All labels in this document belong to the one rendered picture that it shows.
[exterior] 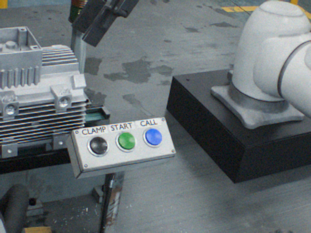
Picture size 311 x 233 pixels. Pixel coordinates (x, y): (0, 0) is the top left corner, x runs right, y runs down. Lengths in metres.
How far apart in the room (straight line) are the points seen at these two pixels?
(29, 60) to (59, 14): 1.02
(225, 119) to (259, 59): 0.17
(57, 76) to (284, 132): 0.58
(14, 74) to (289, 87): 0.59
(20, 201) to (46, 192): 0.70
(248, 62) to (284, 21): 0.13
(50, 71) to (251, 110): 0.53
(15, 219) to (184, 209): 0.81
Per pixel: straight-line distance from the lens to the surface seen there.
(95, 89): 1.61
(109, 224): 1.08
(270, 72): 1.31
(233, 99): 1.41
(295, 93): 1.26
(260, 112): 1.39
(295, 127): 1.42
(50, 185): 1.19
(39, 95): 1.05
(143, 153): 0.96
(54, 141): 1.09
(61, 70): 1.08
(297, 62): 1.26
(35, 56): 1.03
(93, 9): 1.05
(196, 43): 1.98
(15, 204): 0.50
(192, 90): 1.47
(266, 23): 1.31
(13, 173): 1.14
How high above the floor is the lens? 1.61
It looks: 33 degrees down
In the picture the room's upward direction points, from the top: 12 degrees clockwise
